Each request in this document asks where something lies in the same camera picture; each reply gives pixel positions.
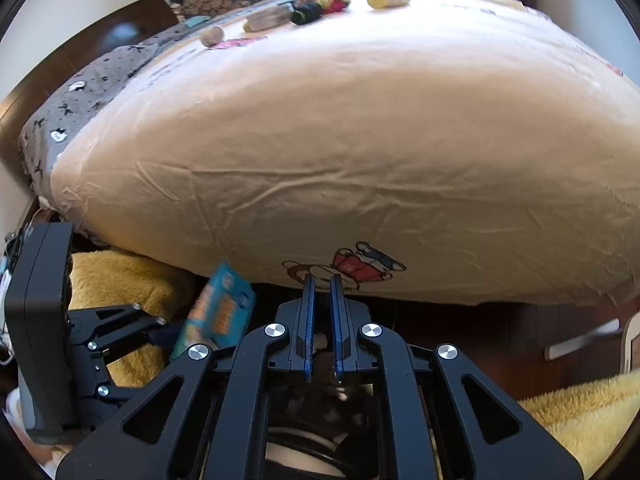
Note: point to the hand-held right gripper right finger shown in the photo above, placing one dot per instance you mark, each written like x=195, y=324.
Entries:
x=338, y=332

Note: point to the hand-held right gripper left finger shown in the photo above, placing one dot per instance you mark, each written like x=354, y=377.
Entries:
x=309, y=332

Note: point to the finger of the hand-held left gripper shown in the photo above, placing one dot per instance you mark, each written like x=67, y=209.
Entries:
x=117, y=394
x=120, y=317

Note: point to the blue and orange snack packet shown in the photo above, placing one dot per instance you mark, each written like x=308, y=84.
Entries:
x=225, y=305

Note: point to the round white-rimmed bin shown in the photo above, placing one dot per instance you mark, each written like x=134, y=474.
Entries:
x=300, y=440

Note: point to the colourful fluffy scrunchie bundle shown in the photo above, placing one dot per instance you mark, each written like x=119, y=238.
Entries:
x=335, y=4

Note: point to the yellow fluffy blanket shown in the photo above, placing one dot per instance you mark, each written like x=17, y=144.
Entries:
x=125, y=280
x=590, y=410

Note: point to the cream cartoon-print bed sheet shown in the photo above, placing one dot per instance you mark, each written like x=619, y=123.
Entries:
x=350, y=135

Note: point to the grey printed blanket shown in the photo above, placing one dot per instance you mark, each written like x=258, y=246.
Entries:
x=90, y=90

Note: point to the dark wooden headboard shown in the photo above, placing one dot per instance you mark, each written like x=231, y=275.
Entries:
x=100, y=30

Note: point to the beige round ball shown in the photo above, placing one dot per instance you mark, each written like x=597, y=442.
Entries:
x=211, y=36

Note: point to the small teal packet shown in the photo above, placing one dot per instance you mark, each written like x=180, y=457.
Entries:
x=197, y=21

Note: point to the clear plastic bottle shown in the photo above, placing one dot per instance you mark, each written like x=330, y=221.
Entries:
x=267, y=20

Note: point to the black cloth bundle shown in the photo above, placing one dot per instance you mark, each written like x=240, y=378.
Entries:
x=306, y=14

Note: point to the white furniture frame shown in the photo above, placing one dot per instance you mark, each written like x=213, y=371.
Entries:
x=580, y=345

